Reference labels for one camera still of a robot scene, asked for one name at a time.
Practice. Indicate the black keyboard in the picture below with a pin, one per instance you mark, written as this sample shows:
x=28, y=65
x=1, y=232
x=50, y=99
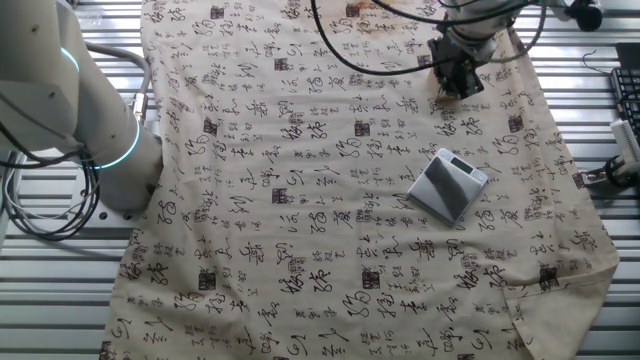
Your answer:
x=627, y=95

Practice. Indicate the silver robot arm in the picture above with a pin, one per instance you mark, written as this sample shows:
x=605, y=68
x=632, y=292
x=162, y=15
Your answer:
x=45, y=100

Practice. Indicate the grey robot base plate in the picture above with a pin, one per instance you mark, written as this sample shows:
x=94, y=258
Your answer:
x=120, y=217

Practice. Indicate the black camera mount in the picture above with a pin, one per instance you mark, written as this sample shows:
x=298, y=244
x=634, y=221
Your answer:
x=617, y=172

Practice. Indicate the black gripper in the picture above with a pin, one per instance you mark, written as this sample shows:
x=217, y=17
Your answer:
x=452, y=62

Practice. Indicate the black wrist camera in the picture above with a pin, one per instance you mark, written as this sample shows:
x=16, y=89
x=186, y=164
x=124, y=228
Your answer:
x=585, y=15

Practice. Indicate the light wooden block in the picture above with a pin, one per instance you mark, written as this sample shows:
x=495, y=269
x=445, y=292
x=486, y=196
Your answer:
x=445, y=100

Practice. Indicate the silver exterior camera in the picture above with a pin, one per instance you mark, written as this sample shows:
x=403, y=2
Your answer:
x=625, y=140

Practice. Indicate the beige calligraphy print cloth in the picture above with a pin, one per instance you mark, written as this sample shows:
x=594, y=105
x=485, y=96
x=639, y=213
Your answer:
x=300, y=200

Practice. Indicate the silver digital scale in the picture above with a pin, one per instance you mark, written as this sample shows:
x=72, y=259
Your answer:
x=445, y=187

